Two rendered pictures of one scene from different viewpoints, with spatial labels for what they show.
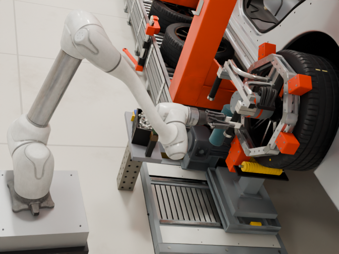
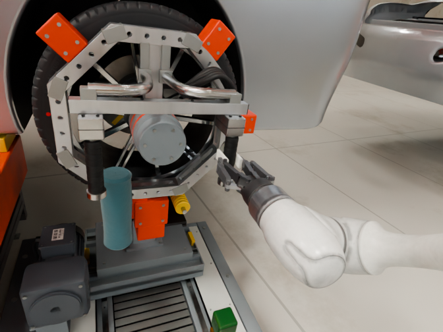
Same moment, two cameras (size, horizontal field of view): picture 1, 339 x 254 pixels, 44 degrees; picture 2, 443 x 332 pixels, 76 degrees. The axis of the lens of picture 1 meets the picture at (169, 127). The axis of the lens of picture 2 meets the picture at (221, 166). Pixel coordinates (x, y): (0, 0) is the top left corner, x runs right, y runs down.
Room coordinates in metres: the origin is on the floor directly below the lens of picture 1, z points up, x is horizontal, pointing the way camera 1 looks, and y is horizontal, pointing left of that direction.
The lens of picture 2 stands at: (1.93, 0.41, 1.17)
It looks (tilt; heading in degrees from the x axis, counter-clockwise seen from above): 27 degrees down; 266
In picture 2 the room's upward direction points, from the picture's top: 9 degrees clockwise
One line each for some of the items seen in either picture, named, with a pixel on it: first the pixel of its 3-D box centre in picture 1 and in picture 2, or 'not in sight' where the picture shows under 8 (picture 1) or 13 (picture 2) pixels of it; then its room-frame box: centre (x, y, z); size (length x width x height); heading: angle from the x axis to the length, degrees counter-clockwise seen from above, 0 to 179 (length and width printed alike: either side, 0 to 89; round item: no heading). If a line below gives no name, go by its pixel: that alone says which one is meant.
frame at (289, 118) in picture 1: (263, 107); (151, 122); (2.11, -0.45, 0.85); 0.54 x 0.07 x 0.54; 22
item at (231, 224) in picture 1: (240, 199); (142, 251); (2.18, -0.61, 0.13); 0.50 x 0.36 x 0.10; 22
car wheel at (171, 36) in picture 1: (196, 50); not in sight; (3.69, 0.01, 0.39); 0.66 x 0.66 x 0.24
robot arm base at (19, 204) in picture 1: (32, 194); not in sight; (1.33, 0.47, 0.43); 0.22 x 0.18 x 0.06; 36
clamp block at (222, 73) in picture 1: (226, 73); (91, 122); (2.19, -0.19, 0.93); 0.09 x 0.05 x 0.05; 112
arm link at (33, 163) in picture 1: (34, 167); not in sight; (1.35, 0.49, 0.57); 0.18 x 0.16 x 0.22; 37
